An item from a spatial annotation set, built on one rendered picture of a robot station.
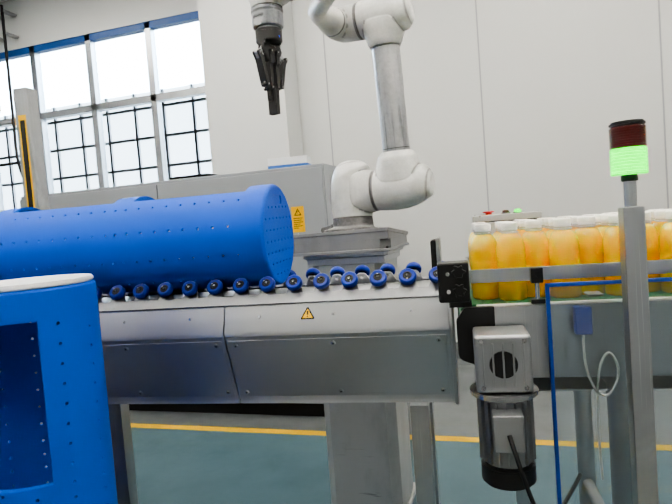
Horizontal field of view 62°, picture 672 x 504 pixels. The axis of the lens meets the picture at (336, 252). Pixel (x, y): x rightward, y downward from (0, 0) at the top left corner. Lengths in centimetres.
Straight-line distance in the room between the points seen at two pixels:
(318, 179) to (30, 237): 173
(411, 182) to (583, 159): 240
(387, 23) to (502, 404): 138
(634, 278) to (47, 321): 116
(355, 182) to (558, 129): 242
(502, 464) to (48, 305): 99
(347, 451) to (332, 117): 291
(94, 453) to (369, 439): 108
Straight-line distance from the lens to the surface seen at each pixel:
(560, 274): 134
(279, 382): 158
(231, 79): 455
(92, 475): 142
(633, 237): 119
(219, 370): 161
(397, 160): 204
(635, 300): 120
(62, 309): 131
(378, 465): 220
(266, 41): 168
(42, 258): 180
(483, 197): 424
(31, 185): 240
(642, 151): 119
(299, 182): 318
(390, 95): 209
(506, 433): 121
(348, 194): 210
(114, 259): 167
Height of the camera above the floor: 111
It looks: 3 degrees down
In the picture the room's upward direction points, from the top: 4 degrees counter-clockwise
